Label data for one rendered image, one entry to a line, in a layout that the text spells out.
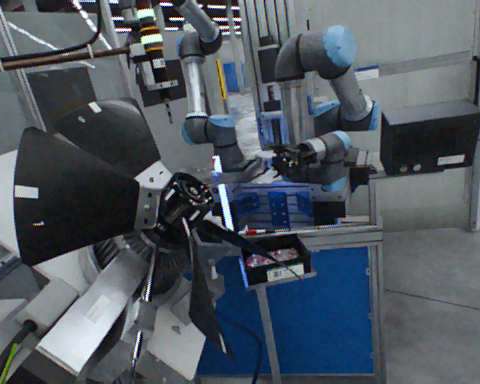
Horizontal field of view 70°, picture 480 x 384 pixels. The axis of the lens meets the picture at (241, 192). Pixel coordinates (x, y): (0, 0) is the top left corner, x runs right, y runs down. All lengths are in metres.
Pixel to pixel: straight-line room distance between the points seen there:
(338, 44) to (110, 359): 0.94
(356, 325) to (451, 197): 1.71
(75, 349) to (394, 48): 2.48
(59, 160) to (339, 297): 1.16
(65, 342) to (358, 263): 1.06
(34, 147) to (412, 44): 2.43
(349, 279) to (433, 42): 1.81
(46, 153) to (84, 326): 0.29
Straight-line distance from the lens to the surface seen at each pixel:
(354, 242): 1.34
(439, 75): 2.78
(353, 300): 1.50
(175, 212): 0.76
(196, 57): 1.76
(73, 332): 0.64
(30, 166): 0.63
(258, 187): 1.63
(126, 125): 0.92
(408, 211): 2.98
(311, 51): 1.10
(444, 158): 1.26
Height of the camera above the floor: 1.47
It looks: 20 degrees down
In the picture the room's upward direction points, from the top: 10 degrees counter-clockwise
